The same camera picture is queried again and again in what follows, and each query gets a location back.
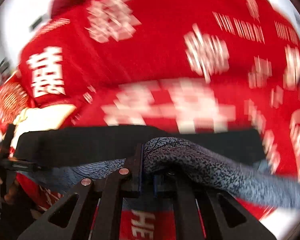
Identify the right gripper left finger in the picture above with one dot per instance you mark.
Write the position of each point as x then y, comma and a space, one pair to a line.
92, 208

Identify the black pants with patterned waistband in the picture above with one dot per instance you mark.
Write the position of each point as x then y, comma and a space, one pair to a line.
73, 153

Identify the person's left hand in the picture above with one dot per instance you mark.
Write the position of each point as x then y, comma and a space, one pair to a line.
11, 195

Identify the red pillow gold emblem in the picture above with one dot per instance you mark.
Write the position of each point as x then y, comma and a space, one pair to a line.
13, 99

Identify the red sofa cover with lettering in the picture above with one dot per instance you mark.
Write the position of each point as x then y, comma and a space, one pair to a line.
187, 106

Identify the red back cushion white characters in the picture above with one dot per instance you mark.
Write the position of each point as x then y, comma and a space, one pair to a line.
99, 43

